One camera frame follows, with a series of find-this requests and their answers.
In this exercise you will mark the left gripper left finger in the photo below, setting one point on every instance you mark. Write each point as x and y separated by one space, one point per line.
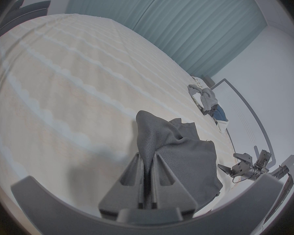
127 190

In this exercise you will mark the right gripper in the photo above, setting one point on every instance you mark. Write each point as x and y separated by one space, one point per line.
242 168

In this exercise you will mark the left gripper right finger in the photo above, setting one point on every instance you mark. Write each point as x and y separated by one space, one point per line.
169 190

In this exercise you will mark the black T-shirt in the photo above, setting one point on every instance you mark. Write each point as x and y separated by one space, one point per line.
181 155

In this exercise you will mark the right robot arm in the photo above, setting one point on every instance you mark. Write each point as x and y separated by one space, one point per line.
279 168

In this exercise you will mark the pile of clothes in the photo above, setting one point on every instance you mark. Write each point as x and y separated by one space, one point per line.
208 99

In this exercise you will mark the bed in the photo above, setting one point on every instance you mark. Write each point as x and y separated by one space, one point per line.
88 82

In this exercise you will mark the grey bedside table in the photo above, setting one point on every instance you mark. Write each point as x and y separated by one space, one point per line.
209 80

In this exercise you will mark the white printed pillow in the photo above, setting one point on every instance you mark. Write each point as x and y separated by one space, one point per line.
198 81

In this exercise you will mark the blue-green curtain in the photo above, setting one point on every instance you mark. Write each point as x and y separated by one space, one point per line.
112 1
205 33

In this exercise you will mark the black chest of drawers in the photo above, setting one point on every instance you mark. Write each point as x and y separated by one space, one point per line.
22 11

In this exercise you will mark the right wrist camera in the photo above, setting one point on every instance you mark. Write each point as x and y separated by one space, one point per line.
263 157

